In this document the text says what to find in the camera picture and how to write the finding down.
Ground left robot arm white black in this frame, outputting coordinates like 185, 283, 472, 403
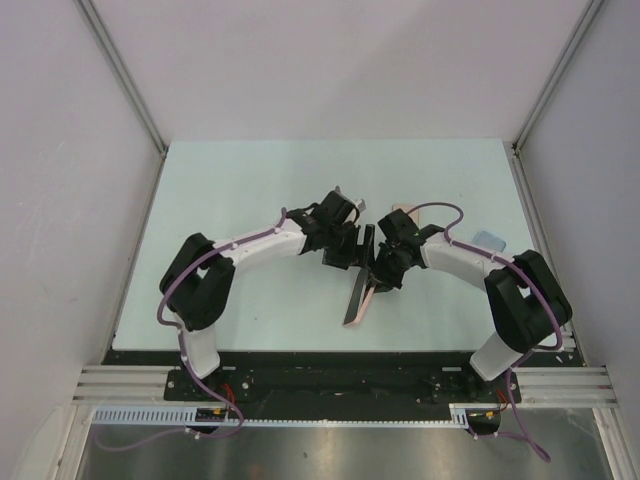
156, 187, 375, 400

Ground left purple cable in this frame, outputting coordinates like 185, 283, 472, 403
94, 207, 289, 451

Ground right aluminium side rail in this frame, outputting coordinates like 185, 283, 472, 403
503, 142, 585, 366

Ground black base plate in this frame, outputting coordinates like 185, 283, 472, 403
102, 349, 584, 422

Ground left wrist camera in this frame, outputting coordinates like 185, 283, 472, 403
334, 186, 366, 216

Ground white slotted cable duct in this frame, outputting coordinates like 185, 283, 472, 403
92, 402, 474, 430

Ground left aluminium corner post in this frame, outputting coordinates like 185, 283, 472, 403
72, 0, 169, 159

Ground phone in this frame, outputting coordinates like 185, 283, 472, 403
343, 287, 375, 327
472, 230, 506, 252

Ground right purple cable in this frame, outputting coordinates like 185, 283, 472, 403
414, 201, 566, 461

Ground aluminium corner post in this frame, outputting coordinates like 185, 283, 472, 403
512, 0, 609, 151
72, 0, 169, 159

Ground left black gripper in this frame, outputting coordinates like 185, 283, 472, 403
323, 222, 374, 271

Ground purple cable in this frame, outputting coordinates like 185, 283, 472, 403
94, 207, 289, 451
414, 201, 566, 461

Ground gold pink smartphone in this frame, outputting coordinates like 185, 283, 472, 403
391, 203, 421, 226

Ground right aluminium corner post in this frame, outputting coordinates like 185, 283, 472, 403
512, 0, 609, 151

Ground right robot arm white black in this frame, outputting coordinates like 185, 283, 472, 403
370, 209, 573, 401

